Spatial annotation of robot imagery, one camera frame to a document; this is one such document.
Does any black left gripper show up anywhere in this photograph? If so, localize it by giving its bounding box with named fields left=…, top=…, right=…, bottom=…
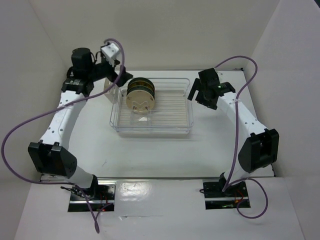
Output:
left=87, top=55, right=133, bottom=88

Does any yellow patterned plate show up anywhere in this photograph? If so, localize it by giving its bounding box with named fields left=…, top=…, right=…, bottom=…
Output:
left=128, top=83, right=155, bottom=89

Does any teal blue floral plate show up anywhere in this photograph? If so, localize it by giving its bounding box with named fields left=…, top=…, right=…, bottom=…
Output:
left=126, top=85, right=155, bottom=98
left=128, top=77, right=155, bottom=88

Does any beige plate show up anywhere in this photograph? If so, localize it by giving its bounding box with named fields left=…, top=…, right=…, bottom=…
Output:
left=125, top=90, right=155, bottom=114

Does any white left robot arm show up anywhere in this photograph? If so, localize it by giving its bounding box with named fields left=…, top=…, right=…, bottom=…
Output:
left=28, top=43, right=132, bottom=200

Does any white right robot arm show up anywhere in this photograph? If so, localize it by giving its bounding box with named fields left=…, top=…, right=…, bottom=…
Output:
left=188, top=68, right=280, bottom=197

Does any beige cutlery holder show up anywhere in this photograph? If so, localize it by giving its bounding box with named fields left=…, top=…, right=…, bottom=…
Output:
left=103, top=78, right=119, bottom=104

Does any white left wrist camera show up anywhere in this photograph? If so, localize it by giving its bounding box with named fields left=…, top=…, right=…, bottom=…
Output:
left=100, top=42, right=121, bottom=65

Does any white wire dish rack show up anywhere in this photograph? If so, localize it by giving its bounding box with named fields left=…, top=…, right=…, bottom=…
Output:
left=109, top=77, right=193, bottom=135

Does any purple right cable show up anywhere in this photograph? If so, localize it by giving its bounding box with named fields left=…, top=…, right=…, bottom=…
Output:
left=214, top=55, right=270, bottom=220

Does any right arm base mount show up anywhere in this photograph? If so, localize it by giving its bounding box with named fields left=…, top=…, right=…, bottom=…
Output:
left=199, top=178, right=251, bottom=210

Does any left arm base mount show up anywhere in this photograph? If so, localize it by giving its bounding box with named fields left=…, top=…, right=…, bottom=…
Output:
left=60, top=181, right=116, bottom=213

